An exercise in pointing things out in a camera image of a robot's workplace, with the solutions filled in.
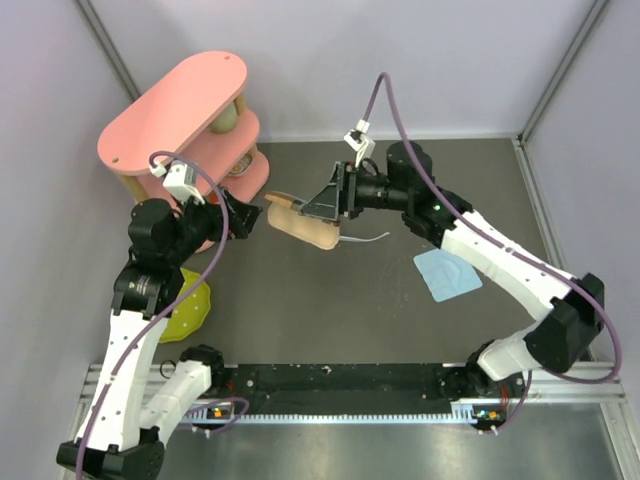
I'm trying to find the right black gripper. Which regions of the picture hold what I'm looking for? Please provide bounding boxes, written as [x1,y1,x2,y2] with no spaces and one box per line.
[301,163,410,223]

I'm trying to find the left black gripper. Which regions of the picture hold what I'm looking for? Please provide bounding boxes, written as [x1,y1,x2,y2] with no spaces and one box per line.
[165,186,262,265]

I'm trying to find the plaid glasses case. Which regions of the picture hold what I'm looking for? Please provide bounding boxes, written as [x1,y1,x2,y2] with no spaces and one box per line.
[264,191,340,250]

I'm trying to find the light blue cleaning cloth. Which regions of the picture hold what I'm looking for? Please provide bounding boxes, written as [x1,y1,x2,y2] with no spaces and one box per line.
[413,249,483,303]

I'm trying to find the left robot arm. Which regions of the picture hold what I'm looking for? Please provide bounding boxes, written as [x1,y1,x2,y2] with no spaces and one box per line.
[56,190,262,479]

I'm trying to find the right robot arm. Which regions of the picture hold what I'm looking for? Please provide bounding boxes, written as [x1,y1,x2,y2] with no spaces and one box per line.
[300,141,605,396]

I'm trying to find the white sunglasses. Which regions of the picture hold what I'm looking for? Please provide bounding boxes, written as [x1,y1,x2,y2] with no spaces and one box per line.
[338,232,390,244]

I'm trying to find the small bowl on shelf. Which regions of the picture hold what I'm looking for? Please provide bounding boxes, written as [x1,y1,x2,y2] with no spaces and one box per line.
[228,154,253,177]

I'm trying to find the beige ball on shelf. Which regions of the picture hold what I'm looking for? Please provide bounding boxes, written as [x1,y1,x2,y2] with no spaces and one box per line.
[207,102,238,134]

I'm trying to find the pink tiered wooden shelf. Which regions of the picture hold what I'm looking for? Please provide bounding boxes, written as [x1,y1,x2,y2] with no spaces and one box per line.
[97,51,270,203]

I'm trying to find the yellow-green dotted plate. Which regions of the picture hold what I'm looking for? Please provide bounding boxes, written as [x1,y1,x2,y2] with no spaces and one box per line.
[159,282,211,344]

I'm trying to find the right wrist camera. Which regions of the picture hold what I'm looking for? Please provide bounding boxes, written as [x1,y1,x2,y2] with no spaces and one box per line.
[344,119,375,168]

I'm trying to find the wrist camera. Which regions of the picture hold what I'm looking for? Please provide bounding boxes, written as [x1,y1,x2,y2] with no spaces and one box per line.
[149,161,205,206]
[344,119,375,168]

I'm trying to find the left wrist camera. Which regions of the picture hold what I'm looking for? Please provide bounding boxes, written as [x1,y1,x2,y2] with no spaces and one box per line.
[149,161,205,206]

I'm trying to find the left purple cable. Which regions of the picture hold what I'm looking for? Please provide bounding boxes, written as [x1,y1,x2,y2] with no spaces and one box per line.
[73,150,251,476]

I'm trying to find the aluminium frame rail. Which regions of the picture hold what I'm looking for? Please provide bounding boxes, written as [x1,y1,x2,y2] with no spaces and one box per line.
[57,358,625,479]

